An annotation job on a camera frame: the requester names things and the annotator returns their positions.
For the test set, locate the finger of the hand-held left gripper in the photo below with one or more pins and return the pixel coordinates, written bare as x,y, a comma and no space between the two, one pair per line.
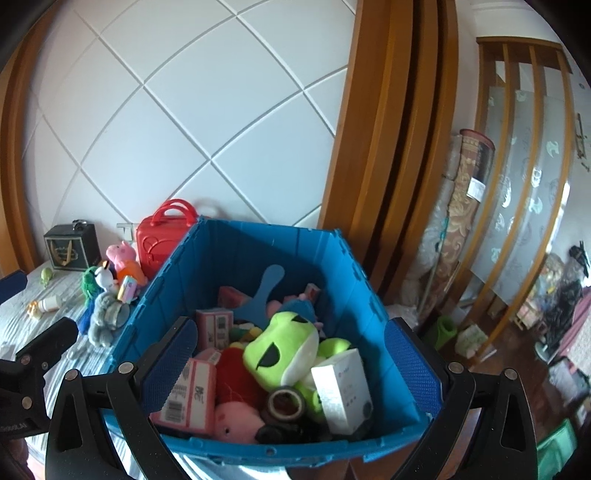
51,341
11,286

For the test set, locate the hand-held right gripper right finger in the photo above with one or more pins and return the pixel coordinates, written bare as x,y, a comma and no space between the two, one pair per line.
411,364

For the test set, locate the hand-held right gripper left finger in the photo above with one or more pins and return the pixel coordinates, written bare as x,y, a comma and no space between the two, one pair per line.
171,364

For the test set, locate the white carton box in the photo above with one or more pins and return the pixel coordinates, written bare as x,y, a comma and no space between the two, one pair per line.
341,392

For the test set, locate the lime green frog plush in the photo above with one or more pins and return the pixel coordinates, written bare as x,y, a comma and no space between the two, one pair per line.
281,355

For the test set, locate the red small box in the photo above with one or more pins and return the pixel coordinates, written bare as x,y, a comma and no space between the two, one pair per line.
313,291

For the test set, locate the blue plastic crate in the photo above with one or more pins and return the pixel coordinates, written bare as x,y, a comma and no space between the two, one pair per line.
258,244

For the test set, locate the grey patterned desktop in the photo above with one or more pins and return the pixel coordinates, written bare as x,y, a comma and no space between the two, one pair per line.
69,295

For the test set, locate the small yellow toy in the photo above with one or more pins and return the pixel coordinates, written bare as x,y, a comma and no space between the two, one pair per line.
32,310

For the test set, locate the small green toy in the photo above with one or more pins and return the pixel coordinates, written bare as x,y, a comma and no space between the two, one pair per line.
46,275

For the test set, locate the small white bottle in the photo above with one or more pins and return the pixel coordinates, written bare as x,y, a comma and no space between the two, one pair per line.
50,303

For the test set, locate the pink printed box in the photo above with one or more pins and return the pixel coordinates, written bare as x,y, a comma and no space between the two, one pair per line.
194,397

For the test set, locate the green soft object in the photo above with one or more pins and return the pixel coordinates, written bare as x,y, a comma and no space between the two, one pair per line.
444,330

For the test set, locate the grey plush toy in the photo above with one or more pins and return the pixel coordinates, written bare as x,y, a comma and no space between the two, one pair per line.
104,318

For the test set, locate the white green tissue pack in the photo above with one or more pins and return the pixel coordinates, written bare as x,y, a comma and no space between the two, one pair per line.
471,341

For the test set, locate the red plush toy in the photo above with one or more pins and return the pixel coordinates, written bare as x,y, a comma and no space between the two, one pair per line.
235,378

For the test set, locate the dark green plush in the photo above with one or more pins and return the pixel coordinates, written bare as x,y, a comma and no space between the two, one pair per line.
90,286

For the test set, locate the black gift box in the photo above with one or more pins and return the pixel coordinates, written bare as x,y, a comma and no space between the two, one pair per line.
74,249

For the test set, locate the brown yellow plush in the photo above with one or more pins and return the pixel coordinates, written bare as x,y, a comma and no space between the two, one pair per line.
244,334

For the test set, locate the white plush toy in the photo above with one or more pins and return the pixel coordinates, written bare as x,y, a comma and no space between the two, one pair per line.
105,276

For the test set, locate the pastel tissue pack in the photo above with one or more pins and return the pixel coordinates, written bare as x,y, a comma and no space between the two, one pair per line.
127,288

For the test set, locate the pink plush toy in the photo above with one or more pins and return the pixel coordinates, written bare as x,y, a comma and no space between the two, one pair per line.
238,422

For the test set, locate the black tape roll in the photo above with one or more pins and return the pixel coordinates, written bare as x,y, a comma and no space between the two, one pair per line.
270,401

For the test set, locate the blue paddle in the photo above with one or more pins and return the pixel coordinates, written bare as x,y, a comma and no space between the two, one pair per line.
258,304

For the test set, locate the plastic wrapped roll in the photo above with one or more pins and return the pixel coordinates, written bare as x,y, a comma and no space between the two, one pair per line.
429,254

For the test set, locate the pink pig plush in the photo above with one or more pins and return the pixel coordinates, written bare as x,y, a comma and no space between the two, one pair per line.
122,254

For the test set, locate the red toy suitcase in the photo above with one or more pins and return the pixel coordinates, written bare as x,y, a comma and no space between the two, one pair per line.
154,249

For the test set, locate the pink and blue plush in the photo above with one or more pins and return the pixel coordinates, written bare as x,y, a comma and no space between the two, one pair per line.
300,308

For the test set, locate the rolled patterned carpet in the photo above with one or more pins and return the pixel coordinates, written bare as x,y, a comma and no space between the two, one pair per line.
466,207

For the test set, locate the dark hanging clothes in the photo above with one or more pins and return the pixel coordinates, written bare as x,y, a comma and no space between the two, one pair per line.
565,295

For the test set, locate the green plastic bag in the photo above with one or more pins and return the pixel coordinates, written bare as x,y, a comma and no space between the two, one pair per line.
558,447

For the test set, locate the pink patterned cloth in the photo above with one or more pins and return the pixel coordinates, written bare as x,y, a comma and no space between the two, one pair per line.
581,341

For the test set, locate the frosted glass partition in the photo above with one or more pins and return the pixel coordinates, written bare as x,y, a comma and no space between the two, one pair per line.
521,161

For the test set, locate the wooden wall trim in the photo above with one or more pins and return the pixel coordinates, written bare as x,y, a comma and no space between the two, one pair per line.
18,184

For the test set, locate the wooden door frame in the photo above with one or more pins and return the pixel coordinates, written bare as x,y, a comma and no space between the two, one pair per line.
369,138

